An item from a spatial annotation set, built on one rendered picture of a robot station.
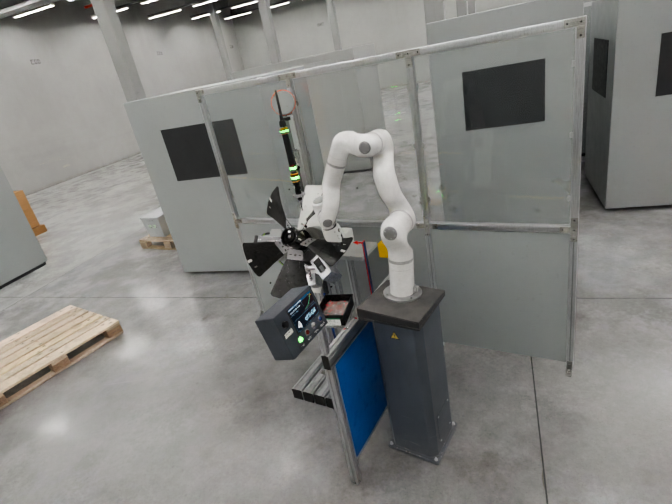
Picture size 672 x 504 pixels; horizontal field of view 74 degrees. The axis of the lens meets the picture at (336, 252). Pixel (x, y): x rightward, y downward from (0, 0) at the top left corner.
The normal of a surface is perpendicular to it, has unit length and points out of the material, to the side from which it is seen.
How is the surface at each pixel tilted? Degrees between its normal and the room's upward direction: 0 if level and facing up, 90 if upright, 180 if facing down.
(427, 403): 90
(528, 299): 90
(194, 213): 90
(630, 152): 90
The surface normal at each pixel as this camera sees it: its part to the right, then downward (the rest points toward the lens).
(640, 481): -0.18, -0.90
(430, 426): 0.20, 0.37
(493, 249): -0.49, 0.43
